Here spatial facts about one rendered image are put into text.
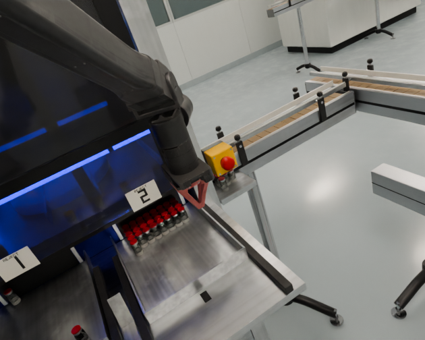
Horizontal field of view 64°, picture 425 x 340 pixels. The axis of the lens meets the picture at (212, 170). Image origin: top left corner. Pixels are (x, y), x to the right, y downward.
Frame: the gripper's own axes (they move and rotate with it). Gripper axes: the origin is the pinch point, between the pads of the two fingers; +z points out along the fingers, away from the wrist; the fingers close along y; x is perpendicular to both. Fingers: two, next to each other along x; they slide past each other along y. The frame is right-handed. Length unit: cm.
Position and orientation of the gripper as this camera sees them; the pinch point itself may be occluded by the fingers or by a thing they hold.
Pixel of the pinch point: (200, 204)
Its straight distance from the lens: 68.2
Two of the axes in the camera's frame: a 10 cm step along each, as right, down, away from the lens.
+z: 2.9, 8.2, 5.0
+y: -4.5, -3.4, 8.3
